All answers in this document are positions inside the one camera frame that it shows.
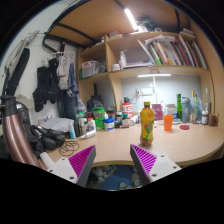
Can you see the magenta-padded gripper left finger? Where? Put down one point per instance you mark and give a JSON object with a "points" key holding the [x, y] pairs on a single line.
{"points": [[81, 160]]}

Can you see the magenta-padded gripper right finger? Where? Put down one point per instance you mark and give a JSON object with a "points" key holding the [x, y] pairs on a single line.
{"points": [[145, 159]]}

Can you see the yellow drink bottle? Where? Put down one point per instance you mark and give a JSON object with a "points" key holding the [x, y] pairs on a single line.
{"points": [[147, 126]]}

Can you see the teal tube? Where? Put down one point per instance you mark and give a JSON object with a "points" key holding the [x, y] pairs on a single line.
{"points": [[72, 130]]}

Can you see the black handheld appliance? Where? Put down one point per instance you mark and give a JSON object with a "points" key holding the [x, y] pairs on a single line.
{"points": [[50, 138]]}

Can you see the orange plastic cup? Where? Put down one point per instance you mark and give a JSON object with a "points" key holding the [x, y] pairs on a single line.
{"points": [[168, 123]]}

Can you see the white crumpled paper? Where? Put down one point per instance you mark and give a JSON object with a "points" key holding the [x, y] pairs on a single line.
{"points": [[56, 124]]}

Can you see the white bottle with blue label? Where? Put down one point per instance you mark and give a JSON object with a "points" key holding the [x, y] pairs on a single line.
{"points": [[109, 125]]}

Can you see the magenta carton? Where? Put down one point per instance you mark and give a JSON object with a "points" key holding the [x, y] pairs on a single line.
{"points": [[157, 112]]}

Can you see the red round coaster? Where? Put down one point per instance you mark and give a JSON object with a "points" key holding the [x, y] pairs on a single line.
{"points": [[184, 127]]}

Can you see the red and white canister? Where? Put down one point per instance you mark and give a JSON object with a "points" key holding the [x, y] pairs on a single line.
{"points": [[126, 108]]}

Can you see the white and blue box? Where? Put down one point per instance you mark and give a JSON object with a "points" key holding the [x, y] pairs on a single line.
{"points": [[171, 110]]}

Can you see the green glass bottle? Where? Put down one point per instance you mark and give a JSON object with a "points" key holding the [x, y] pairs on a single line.
{"points": [[179, 106]]}

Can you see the blue hanging jeans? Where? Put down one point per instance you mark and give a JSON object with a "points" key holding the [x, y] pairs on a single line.
{"points": [[71, 96]]}

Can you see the pink hair dryer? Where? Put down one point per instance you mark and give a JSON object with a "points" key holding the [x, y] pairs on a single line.
{"points": [[16, 136]]}

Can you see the clear bottle with gold cap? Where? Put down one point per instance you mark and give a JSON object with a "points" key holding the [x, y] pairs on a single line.
{"points": [[192, 108]]}

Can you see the blue plastic bag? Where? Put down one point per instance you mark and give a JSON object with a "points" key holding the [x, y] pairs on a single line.
{"points": [[198, 110]]}

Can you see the brown mug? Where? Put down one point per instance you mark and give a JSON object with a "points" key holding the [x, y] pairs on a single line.
{"points": [[212, 120]]}

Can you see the black hanging garment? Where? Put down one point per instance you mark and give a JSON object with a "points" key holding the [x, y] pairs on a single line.
{"points": [[45, 85]]}

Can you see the white LED light bar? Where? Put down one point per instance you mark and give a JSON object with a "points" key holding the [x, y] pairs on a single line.
{"points": [[154, 75]]}

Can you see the clear bottle with white cap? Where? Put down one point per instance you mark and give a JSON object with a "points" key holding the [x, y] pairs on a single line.
{"points": [[207, 101]]}

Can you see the wooden shelf unit with books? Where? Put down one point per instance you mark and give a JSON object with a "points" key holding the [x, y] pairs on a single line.
{"points": [[160, 70]]}

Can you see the white ceiling light tube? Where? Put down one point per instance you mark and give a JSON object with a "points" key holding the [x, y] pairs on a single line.
{"points": [[131, 19]]}

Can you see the white wall socket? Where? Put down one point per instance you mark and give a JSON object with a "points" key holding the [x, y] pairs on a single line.
{"points": [[145, 92]]}

